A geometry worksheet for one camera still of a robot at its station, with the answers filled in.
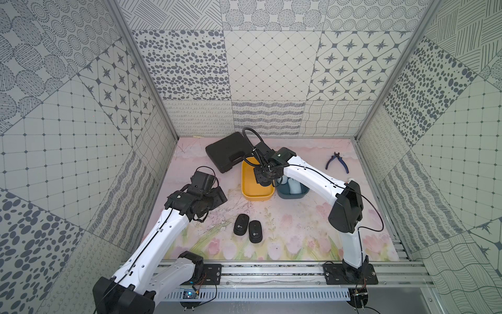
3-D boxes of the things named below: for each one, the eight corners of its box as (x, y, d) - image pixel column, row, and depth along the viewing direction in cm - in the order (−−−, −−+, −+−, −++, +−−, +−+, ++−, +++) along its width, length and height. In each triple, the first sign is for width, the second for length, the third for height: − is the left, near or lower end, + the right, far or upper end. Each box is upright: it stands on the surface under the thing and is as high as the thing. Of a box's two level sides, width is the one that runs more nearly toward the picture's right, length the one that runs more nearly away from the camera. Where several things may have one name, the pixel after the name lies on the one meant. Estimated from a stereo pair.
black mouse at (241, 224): (232, 234, 86) (232, 231, 84) (238, 214, 92) (238, 212, 90) (245, 236, 86) (245, 234, 83) (250, 217, 91) (250, 214, 89)
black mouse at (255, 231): (248, 243, 84) (248, 241, 82) (249, 222, 90) (248, 220, 87) (262, 243, 84) (262, 241, 82) (262, 222, 90) (262, 220, 88)
